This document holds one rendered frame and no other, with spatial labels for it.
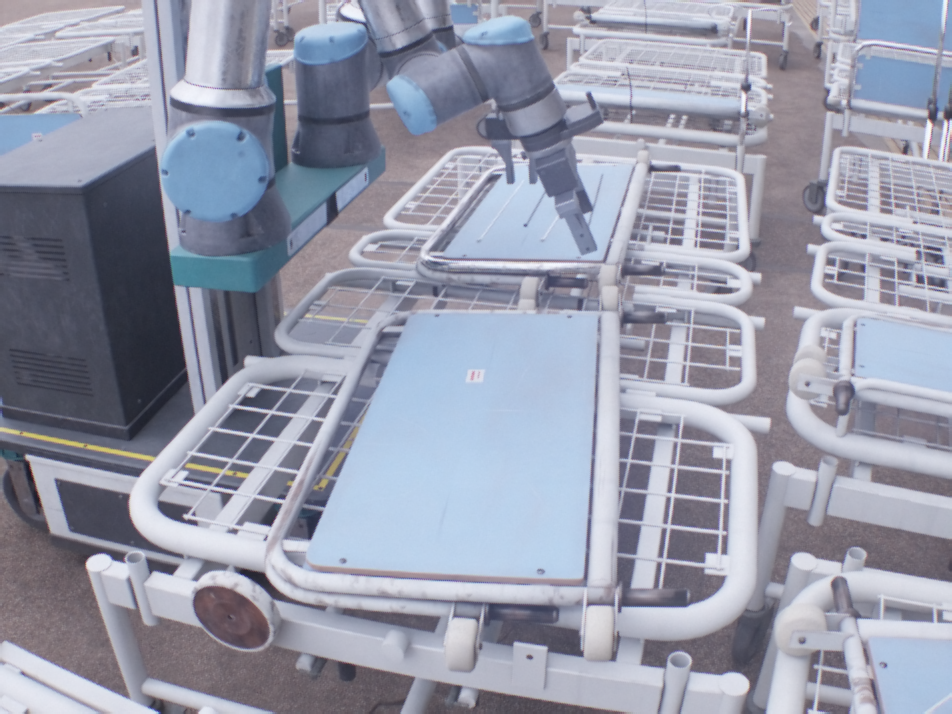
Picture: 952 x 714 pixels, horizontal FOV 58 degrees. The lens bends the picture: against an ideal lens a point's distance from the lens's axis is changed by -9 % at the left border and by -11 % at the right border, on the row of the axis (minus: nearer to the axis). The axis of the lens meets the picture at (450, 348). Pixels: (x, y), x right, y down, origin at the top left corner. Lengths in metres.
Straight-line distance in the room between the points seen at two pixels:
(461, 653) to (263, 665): 0.80
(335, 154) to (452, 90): 0.62
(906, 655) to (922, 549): 1.11
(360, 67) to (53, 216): 0.67
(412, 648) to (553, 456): 0.33
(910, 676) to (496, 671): 0.49
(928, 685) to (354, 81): 1.46
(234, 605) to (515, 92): 0.78
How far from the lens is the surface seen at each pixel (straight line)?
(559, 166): 1.35
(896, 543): 2.19
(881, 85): 4.02
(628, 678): 1.13
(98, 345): 1.79
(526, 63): 1.32
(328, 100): 1.88
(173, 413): 1.93
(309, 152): 1.90
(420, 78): 1.31
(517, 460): 1.28
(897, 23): 6.00
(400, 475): 1.26
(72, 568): 2.11
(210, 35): 1.27
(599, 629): 1.01
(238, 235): 1.48
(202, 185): 1.28
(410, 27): 1.42
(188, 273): 1.53
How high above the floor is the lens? 1.29
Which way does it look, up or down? 28 degrees down
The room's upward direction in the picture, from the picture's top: 1 degrees counter-clockwise
